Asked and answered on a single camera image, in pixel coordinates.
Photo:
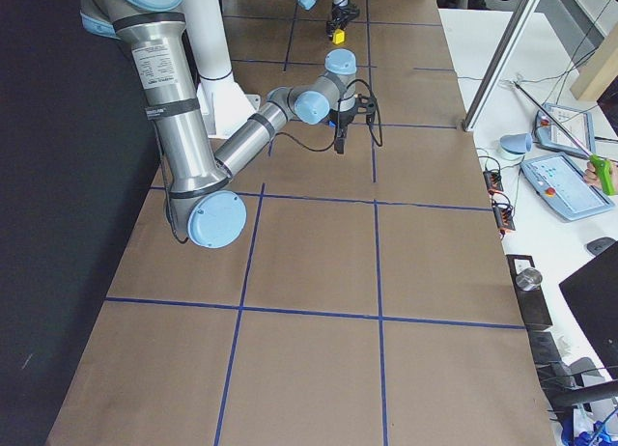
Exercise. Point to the black computer mouse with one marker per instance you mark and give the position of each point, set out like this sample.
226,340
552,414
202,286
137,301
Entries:
597,246

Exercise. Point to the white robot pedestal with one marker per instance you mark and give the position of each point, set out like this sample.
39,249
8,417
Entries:
224,105

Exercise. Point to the aluminium frame post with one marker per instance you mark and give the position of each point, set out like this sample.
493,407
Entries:
506,47

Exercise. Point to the black box under cup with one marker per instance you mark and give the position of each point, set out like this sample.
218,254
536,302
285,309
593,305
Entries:
533,307

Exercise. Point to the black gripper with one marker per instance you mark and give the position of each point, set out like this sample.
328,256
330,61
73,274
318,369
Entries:
341,13
344,118

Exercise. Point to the near teach pendant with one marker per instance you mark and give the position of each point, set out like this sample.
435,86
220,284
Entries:
559,182

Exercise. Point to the teach pendant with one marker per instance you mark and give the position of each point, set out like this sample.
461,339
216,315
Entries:
578,122
559,182

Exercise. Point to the black laptop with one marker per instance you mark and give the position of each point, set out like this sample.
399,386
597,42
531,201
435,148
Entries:
591,294

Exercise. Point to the silver metal cup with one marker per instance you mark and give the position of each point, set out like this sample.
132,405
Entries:
529,279

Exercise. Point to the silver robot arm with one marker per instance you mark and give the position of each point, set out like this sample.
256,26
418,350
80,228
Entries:
307,5
197,168

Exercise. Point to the far teach pendant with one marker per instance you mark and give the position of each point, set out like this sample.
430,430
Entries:
578,122

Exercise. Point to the green handled grabber stick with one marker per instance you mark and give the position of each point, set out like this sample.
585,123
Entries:
601,163

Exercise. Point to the person hand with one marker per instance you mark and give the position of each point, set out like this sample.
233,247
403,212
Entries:
591,177

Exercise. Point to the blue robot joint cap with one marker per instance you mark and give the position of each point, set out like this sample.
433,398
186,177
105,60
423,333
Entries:
515,146

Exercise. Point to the yellow wooden block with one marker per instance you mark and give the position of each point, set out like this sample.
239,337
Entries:
339,36

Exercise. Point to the orange black connector board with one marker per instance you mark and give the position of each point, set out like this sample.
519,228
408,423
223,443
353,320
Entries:
493,181

